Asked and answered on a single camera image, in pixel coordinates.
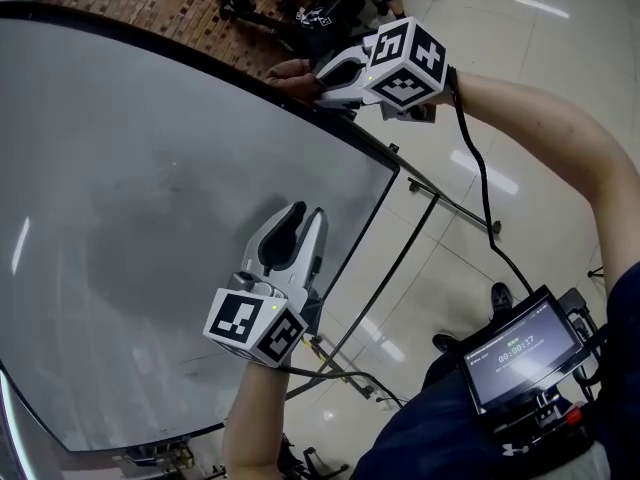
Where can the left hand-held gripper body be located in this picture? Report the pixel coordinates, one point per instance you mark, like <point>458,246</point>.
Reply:
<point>240,318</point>

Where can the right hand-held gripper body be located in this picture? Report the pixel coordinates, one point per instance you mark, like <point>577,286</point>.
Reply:
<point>407,63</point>

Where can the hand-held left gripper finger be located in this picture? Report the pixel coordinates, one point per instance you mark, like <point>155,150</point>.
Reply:
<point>275,243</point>
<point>312,253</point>

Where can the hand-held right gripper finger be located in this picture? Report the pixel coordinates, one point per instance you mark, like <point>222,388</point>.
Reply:
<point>350,55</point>
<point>345,99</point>

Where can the brown wiping cloth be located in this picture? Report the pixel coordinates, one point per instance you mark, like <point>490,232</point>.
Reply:
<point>295,80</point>

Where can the large white whiteboard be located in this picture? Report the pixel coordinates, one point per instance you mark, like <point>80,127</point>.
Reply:
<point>150,218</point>

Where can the person's left forearm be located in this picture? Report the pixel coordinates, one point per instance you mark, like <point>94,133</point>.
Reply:
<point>255,428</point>

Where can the person's right forearm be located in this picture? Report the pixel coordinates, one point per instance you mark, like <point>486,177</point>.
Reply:
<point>550,133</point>

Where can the spare hand-held gripper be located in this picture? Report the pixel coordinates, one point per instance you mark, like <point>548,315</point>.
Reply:
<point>315,18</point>

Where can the black office chair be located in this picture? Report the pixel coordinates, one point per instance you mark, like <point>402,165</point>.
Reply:
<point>234,5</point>

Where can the person's left shoe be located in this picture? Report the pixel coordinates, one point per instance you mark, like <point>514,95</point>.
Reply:
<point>445,342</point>

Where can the person's shoe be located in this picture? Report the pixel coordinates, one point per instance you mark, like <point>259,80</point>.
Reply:
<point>501,298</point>
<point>445,342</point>

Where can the person's right shoe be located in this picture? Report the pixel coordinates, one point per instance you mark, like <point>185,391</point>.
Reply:
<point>501,298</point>

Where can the person's navy shirt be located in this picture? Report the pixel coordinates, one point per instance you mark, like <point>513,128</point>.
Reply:
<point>425,433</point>

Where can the black chest monitor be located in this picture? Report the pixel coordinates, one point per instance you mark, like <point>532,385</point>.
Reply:
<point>525,363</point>

